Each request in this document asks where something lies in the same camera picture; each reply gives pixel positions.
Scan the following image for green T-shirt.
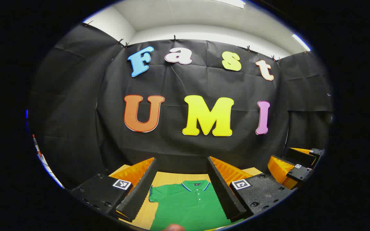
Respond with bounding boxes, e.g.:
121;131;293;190
148;180;244;231

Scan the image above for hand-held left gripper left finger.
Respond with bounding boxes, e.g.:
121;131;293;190
68;157;158;223

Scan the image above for white desk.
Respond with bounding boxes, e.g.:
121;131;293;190
39;156;65;189

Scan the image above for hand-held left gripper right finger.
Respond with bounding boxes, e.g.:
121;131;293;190
206;156;294;222

